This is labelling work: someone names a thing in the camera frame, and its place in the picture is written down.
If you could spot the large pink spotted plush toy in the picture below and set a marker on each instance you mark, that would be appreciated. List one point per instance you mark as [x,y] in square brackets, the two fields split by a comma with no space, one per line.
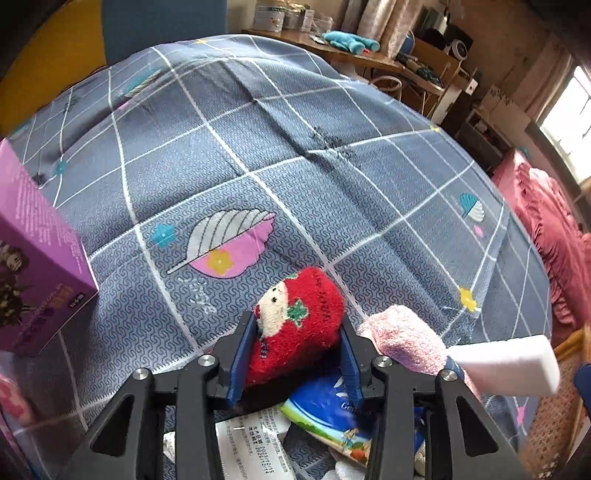
[16,399]

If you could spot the wicker chair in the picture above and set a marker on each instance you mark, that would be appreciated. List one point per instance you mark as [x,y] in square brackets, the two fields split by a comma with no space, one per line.
[554,429]

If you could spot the white paper label packet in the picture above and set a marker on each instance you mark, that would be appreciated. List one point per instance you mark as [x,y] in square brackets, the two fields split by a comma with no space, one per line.
[249,443]

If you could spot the blue tissue packet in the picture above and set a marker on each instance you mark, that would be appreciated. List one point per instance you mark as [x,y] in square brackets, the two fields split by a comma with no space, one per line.
[323,415]

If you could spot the white round fan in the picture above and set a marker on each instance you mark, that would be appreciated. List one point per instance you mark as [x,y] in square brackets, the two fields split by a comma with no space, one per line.
[459,50]

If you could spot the white shelf unit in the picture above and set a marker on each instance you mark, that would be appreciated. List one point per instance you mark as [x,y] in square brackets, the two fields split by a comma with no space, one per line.
[480,134]

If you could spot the white knit glove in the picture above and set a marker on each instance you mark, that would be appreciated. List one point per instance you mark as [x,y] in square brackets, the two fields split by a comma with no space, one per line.
[348,470]

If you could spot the red fluffy sock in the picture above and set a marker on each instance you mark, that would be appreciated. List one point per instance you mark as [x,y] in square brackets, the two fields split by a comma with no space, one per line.
[304,323]

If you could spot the yellow and blue headboard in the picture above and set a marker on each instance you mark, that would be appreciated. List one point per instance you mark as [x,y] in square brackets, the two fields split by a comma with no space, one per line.
[161,23]

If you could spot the pink towel with blue band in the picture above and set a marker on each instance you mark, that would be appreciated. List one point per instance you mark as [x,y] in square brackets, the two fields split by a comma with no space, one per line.
[401,341]

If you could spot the window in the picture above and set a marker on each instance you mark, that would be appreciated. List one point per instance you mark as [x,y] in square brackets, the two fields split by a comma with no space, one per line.
[570,120]

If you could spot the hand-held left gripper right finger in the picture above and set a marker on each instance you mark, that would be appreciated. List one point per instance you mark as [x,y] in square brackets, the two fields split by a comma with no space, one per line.
[351,367]

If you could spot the white round tin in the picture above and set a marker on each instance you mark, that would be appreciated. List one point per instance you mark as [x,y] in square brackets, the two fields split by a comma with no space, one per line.
[268,18]

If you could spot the wooden desk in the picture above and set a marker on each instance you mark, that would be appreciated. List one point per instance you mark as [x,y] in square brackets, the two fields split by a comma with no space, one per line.
[369,60]

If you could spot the cardboard box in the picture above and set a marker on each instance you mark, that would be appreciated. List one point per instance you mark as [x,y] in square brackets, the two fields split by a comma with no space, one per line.
[431,57]

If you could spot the purple printed carton box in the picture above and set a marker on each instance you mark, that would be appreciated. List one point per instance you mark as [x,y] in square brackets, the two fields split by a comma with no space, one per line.
[41,258]

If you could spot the pink ruffled quilt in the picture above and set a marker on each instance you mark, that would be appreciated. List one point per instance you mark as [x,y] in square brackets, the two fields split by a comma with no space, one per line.
[549,221]

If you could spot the white sponge block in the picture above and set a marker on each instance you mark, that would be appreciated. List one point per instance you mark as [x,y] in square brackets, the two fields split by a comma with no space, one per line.
[508,364]

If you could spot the grey checked bed sheet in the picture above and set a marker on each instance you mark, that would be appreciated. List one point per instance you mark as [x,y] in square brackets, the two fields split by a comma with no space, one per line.
[277,161]

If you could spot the pale curtain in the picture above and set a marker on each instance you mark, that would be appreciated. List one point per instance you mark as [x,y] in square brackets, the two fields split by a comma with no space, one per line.
[374,18]

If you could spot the teal plush toy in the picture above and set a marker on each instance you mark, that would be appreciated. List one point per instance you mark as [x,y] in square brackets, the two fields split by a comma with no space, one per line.
[346,41]

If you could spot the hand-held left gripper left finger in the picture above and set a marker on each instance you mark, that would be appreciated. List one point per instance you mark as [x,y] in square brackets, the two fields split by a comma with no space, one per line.
[240,362]

